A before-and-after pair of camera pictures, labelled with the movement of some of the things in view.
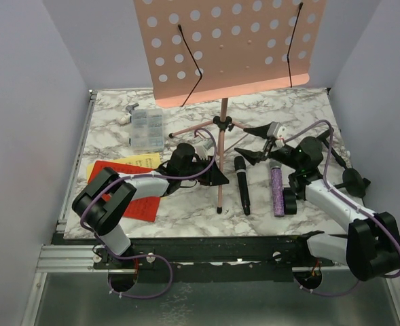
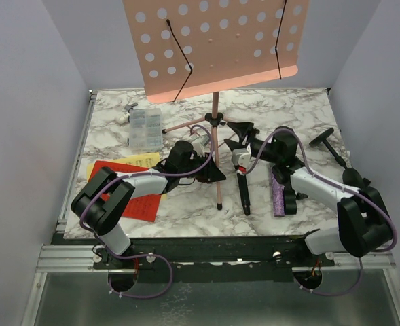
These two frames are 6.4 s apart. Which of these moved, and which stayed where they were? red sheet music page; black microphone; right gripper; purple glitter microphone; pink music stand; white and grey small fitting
Moved: right gripper; pink music stand
Stayed: red sheet music page; purple glitter microphone; white and grey small fitting; black microphone
